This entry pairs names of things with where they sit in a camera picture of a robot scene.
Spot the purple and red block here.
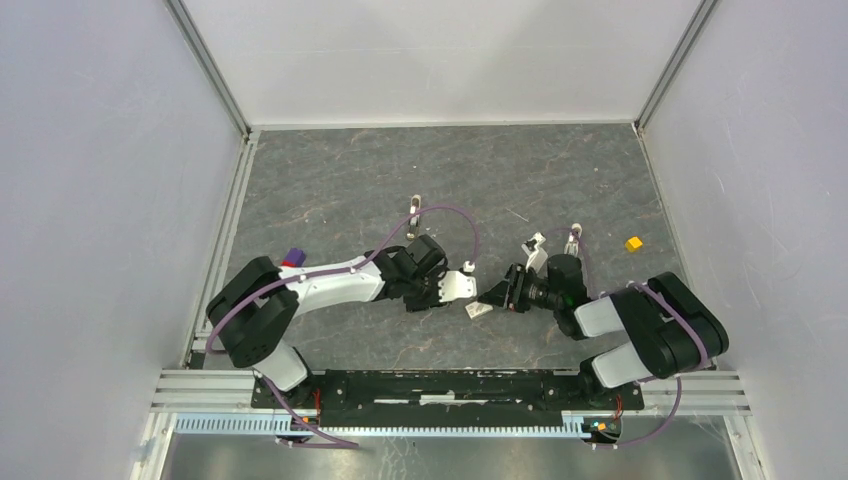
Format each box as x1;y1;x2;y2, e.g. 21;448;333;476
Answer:
281;248;307;268

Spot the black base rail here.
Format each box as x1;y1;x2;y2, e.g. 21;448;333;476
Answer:
283;369;645;428

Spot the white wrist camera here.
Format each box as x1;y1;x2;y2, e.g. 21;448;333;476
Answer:
437;261;478;303
521;232;548;273

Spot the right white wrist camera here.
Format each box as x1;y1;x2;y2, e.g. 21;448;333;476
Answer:
521;232;548;273

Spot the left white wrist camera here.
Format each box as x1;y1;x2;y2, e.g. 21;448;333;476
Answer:
437;261;478;303

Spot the white plastic hook piece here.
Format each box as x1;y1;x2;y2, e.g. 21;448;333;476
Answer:
563;223;582;257

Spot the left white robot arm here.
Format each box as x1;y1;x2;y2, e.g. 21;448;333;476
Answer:
206;235;475;408

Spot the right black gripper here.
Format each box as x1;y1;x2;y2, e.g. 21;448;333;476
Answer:
477;262;561;313

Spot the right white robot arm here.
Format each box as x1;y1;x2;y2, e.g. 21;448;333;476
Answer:
478;254;730;408

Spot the yellow cube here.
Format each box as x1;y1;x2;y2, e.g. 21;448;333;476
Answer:
625;236;644;253

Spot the small white staples box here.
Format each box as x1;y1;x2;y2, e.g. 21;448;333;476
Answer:
465;302;494;320

